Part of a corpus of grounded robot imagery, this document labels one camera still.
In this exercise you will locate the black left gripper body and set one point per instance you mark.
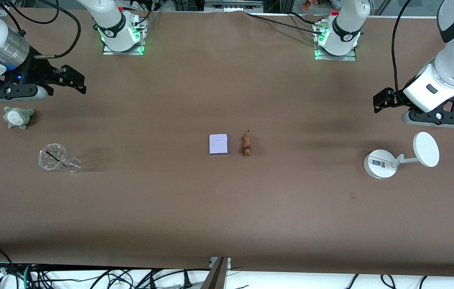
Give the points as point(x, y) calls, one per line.
point(396, 99)

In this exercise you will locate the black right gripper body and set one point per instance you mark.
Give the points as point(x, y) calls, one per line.
point(36, 69)

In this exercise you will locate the brown lion statue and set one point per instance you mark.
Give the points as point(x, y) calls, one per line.
point(247, 145)

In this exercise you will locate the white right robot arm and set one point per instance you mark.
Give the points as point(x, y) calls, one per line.
point(108, 16)

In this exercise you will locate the white round phone stand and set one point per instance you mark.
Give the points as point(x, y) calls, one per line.
point(380, 163)

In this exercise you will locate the grey green plush toy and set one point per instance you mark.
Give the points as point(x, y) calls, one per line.
point(17, 117)

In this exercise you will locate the clear plastic cup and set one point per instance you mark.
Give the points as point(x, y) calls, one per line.
point(55, 157)

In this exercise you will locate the small orange toy figure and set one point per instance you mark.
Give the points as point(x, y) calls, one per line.
point(306, 5)

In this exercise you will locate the brown table cover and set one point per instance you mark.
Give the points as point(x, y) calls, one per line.
point(226, 208)

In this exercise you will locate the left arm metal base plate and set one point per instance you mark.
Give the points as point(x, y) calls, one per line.
point(347, 58)

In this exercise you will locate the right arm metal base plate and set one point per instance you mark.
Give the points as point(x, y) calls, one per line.
point(136, 50)

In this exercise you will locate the metal frame post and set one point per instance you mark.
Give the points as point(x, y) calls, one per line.
point(215, 277)

